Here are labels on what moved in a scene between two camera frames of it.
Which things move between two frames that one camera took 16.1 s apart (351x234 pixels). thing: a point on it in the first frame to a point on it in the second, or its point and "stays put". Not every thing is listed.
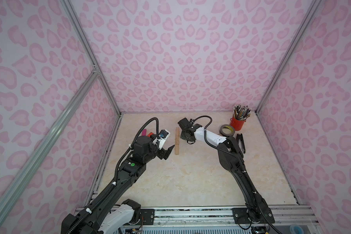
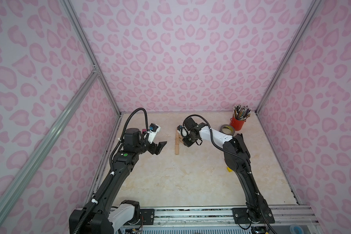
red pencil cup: x=238 y=125 stays put
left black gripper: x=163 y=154 to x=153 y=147
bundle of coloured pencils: x=241 y=113 stays put
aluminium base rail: x=283 y=215 stays put
